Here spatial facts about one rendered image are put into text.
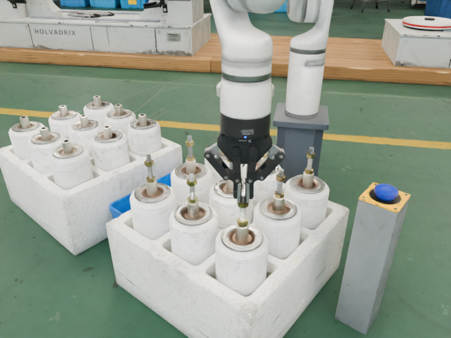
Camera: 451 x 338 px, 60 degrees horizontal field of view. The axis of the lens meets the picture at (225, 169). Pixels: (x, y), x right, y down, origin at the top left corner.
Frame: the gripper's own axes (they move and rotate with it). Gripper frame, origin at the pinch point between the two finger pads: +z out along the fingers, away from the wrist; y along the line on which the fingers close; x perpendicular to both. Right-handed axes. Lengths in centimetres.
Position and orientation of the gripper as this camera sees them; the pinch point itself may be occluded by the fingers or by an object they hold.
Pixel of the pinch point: (243, 190)
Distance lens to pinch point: 65.0
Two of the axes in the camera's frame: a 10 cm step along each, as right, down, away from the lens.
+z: 0.0, 8.7, 5.0
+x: 0.3, -4.9, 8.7
